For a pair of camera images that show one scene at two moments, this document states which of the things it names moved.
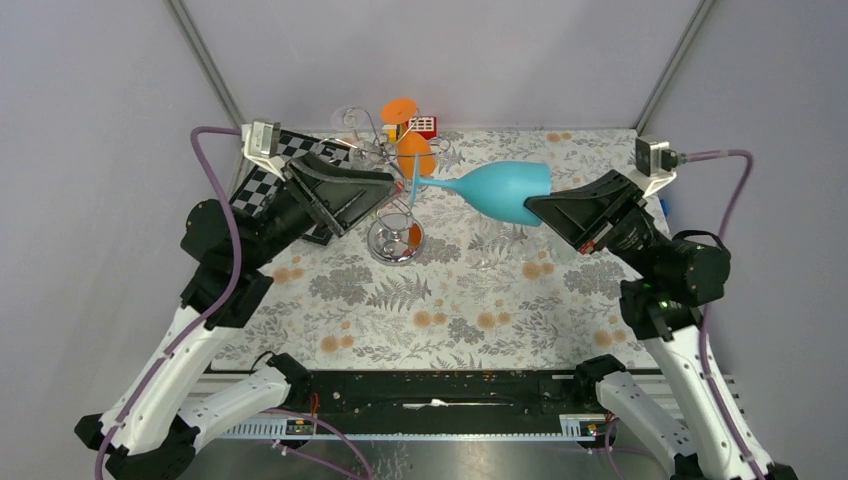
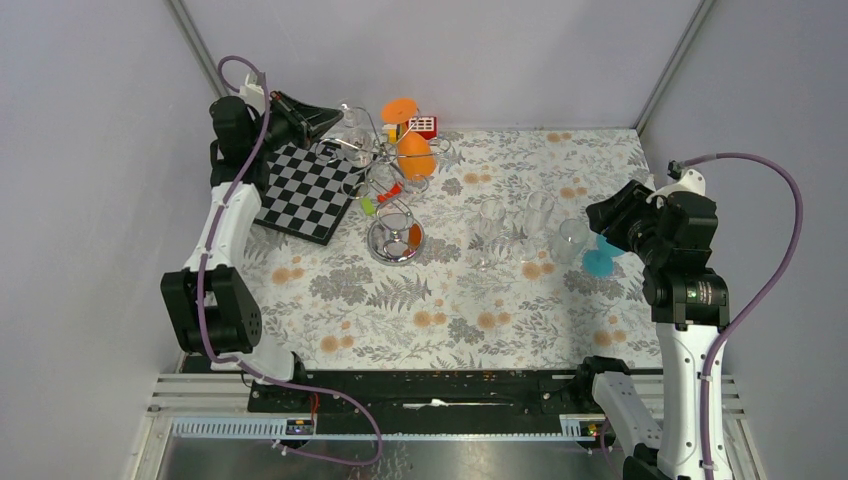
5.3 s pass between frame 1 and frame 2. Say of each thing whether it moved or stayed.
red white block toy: stayed
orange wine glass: stayed
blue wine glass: moved
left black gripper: moved
